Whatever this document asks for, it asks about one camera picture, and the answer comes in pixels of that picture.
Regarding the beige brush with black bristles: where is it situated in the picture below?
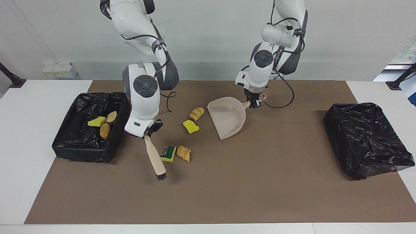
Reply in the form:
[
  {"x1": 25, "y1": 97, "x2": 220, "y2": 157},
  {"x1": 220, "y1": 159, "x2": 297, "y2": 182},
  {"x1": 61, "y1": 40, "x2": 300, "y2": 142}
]
[{"x1": 144, "y1": 135, "x2": 167, "y2": 181}]

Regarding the notched green yellow sponge piece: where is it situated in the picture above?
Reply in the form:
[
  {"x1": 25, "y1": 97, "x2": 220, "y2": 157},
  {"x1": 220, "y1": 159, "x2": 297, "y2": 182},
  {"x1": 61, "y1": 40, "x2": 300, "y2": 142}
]
[{"x1": 160, "y1": 146, "x2": 177, "y2": 163}]

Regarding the beige plastic dustpan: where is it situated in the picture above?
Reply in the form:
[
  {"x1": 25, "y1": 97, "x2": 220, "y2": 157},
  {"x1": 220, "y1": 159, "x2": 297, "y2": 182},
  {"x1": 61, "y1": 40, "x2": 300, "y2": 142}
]
[{"x1": 207, "y1": 94, "x2": 267, "y2": 141}]

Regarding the brown bread roll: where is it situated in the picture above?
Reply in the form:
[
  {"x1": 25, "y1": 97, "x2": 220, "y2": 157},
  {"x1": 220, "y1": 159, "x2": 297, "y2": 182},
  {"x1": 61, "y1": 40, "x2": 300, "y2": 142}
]
[{"x1": 100, "y1": 122, "x2": 111, "y2": 140}]

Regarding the small green yellow sponge piece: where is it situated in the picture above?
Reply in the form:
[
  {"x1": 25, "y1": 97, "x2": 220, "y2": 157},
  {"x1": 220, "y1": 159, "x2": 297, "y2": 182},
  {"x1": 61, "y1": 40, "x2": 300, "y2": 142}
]
[{"x1": 87, "y1": 116, "x2": 107, "y2": 127}]

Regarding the black bag lined bin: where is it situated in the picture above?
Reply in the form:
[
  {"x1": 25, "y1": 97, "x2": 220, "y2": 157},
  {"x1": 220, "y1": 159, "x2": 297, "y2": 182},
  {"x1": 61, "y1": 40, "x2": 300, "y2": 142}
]
[
  {"x1": 52, "y1": 92, "x2": 130, "y2": 163},
  {"x1": 323, "y1": 102, "x2": 416, "y2": 181}
]

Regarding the brown table mat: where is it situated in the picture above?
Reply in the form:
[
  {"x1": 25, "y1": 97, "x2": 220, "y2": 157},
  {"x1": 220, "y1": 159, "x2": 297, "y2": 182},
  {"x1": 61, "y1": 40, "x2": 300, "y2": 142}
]
[{"x1": 24, "y1": 80, "x2": 416, "y2": 225}]

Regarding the white power strip box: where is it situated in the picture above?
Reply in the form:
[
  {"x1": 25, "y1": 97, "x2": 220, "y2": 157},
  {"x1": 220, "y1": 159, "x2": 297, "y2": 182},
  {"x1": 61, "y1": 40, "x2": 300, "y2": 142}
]
[{"x1": 42, "y1": 62, "x2": 78, "y2": 78}]

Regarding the black clamp stand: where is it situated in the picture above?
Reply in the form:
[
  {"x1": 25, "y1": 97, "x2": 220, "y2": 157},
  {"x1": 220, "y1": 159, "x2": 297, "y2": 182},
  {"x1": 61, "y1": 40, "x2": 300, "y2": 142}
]
[
  {"x1": 386, "y1": 63, "x2": 416, "y2": 91},
  {"x1": 0, "y1": 62, "x2": 26, "y2": 89}
]

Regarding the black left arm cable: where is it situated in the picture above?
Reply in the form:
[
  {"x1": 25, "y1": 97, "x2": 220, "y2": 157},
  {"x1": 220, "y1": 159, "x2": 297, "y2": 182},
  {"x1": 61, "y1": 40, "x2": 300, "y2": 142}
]
[{"x1": 260, "y1": 16, "x2": 295, "y2": 109}]

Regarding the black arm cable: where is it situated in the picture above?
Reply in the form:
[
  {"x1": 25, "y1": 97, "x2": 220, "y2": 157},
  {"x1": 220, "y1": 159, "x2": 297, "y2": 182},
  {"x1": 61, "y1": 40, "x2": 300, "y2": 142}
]
[
  {"x1": 121, "y1": 32, "x2": 177, "y2": 115},
  {"x1": 260, "y1": 16, "x2": 295, "y2": 109}
]

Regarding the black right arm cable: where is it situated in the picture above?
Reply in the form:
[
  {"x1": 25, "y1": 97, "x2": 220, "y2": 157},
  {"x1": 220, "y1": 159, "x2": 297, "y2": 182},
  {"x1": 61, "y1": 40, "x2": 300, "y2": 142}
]
[{"x1": 121, "y1": 32, "x2": 177, "y2": 115}]

